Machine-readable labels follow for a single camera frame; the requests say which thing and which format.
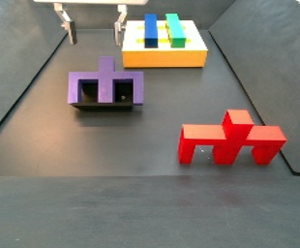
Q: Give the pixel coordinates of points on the purple comb-shaped block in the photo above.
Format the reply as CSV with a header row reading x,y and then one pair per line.
x,y
106,75

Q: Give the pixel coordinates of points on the green rectangular bar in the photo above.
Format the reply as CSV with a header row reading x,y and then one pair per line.
x,y
177,34

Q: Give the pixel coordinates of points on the yellow slotted board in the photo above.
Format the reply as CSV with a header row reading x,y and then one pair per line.
x,y
165,56

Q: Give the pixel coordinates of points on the red comb-shaped block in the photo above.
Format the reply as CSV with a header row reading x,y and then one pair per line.
x,y
229,137

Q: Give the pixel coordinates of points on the blue rectangular bar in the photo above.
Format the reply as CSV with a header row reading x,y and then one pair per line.
x,y
151,31

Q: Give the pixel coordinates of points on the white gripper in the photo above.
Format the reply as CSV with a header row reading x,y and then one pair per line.
x,y
69,23

